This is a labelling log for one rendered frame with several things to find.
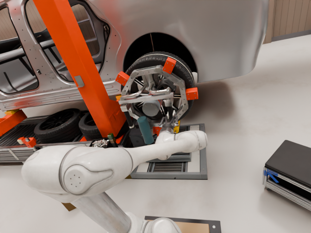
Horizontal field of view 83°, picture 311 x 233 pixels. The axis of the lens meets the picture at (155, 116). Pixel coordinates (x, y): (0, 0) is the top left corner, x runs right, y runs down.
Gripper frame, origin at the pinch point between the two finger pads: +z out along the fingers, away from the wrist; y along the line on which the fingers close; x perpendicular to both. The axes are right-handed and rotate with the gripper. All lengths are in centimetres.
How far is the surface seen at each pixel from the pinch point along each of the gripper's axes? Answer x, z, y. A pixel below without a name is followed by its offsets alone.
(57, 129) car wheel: -33, 44, -163
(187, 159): -70, 23, 0
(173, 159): -70, 23, -15
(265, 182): -69, -5, 63
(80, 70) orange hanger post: 40, 17, -69
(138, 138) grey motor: -47, 33, -51
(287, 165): -49, -6, 75
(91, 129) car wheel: -32, 38, -106
